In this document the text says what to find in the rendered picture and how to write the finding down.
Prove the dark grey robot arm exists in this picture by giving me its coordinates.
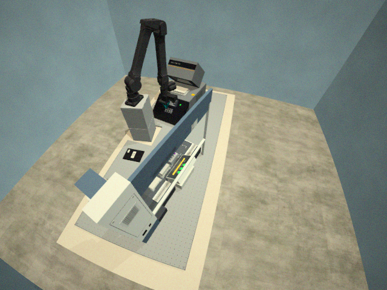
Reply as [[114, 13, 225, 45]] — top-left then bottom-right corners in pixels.
[[125, 18, 178, 107]]

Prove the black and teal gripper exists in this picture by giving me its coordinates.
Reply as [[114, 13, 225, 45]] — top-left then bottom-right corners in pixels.
[[158, 94, 170, 109]]

